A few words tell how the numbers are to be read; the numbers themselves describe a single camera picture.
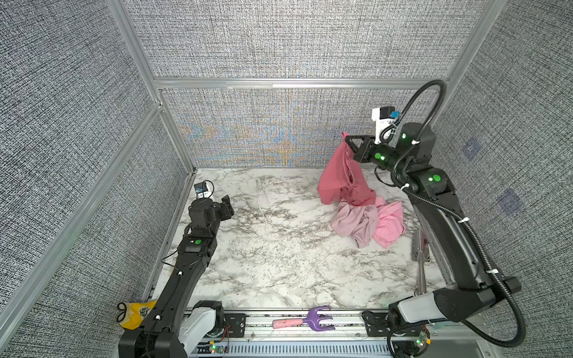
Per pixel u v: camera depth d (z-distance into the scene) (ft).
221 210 2.33
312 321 2.40
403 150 1.55
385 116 1.75
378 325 2.40
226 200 2.34
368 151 1.82
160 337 1.25
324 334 2.39
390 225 3.11
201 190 2.10
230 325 2.40
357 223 2.95
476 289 1.28
